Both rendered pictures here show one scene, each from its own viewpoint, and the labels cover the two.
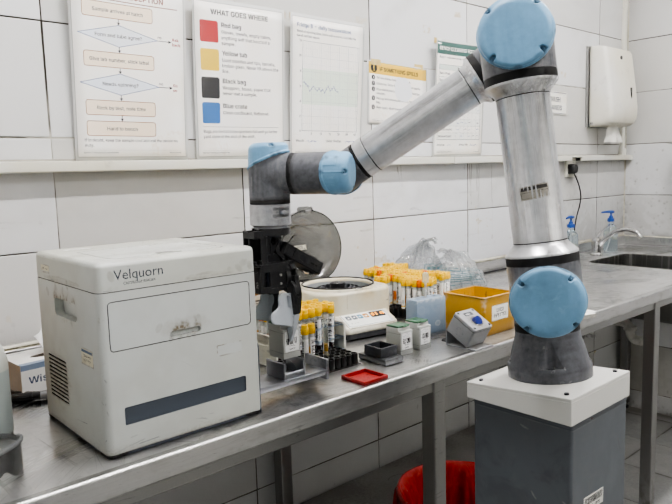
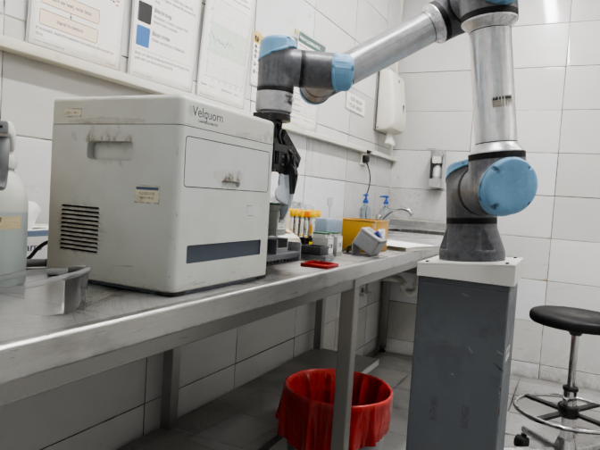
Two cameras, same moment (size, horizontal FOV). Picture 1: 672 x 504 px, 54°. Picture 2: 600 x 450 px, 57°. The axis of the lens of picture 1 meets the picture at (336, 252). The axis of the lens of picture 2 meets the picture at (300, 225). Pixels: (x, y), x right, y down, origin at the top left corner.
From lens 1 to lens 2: 0.57 m
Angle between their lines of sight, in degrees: 22
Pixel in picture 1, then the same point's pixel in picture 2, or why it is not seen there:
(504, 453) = (445, 320)
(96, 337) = (170, 169)
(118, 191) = (59, 87)
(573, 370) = (499, 251)
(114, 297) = (191, 131)
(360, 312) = not seen: hidden behind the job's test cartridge
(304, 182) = (316, 74)
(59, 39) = not seen: outside the picture
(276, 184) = (290, 73)
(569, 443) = (506, 303)
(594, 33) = not seen: hidden behind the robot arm
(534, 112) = (506, 40)
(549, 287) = (515, 172)
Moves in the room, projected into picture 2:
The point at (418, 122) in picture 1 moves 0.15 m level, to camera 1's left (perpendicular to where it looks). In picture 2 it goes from (392, 47) to (331, 36)
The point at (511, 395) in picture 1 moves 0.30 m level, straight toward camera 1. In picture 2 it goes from (460, 268) to (534, 293)
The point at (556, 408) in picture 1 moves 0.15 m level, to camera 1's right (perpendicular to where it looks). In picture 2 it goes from (502, 273) to (554, 274)
